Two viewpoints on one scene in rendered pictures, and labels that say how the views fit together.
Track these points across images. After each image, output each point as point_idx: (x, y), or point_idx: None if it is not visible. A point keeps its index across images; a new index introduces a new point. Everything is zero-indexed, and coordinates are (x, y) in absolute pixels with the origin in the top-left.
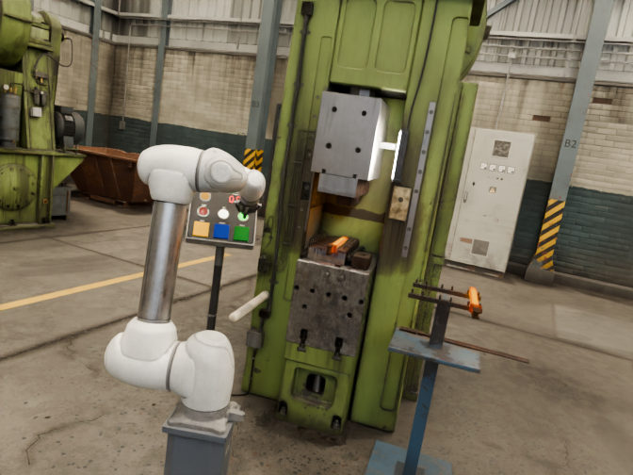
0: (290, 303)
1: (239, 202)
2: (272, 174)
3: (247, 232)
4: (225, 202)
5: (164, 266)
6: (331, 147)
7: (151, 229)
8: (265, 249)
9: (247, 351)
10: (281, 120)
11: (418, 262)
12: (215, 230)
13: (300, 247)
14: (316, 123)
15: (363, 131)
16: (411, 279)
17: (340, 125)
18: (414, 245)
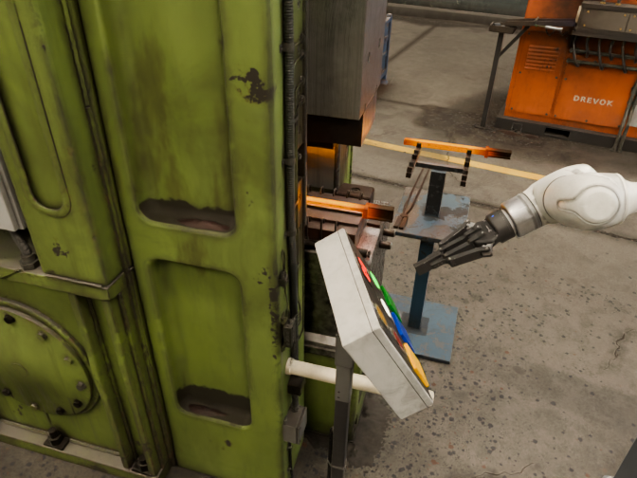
0: (302, 334)
1: (496, 244)
2: (276, 176)
3: (388, 293)
4: (372, 288)
5: None
6: (370, 58)
7: None
8: (282, 309)
9: (282, 451)
10: (273, 44)
11: (349, 152)
12: (408, 340)
13: (302, 253)
14: (300, 19)
15: (383, 6)
16: (347, 176)
17: (375, 9)
18: None
